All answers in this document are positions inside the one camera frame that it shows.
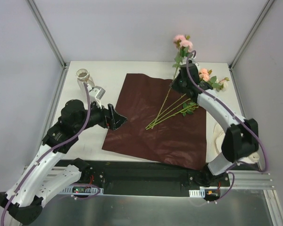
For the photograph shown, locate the dark red wrapping paper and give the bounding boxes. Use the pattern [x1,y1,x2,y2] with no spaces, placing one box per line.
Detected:
[102,73,207,170]

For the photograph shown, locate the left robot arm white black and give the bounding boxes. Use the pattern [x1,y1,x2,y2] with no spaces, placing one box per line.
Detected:
[0,99,127,226]

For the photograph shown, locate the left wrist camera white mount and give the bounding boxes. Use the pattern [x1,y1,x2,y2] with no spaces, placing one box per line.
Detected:
[87,85,106,108]

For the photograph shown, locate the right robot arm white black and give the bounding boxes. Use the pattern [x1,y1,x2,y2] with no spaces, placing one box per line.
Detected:
[170,63,259,187]

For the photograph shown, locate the white cable duct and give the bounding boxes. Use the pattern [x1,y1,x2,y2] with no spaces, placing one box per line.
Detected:
[189,188,206,198]
[59,186,104,195]

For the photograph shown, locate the left white cable duct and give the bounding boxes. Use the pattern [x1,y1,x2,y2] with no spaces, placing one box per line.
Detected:
[59,186,104,195]

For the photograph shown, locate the right side aluminium rail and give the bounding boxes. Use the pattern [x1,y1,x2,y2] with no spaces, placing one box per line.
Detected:
[228,66,253,119]

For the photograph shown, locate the right aluminium frame post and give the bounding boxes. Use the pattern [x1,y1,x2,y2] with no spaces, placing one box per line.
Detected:
[229,0,276,71]

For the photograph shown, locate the right white cable duct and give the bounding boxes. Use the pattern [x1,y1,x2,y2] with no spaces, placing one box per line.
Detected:
[189,188,206,198]

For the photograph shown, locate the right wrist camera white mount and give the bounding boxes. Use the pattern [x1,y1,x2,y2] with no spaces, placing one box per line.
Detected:
[188,57,200,68]

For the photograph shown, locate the cream printed ribbon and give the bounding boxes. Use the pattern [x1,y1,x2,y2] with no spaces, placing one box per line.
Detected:
[213,123,260,164]

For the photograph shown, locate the pink flower bouquet green leaves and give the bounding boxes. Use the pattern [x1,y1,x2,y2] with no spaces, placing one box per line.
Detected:
[145,68,230,130]

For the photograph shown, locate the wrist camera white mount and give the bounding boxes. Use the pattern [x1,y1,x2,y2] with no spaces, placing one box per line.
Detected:
[188,57,200,68]
[87,85,106,108]

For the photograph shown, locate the beige ceramic vase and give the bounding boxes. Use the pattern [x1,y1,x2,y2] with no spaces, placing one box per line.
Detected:
[75,69,95,93]

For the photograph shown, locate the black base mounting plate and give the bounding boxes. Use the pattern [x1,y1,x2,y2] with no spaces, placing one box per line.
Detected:
[75,161,230,197]

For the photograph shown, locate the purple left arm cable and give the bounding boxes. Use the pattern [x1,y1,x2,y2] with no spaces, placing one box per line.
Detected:
[0,82,102,226]

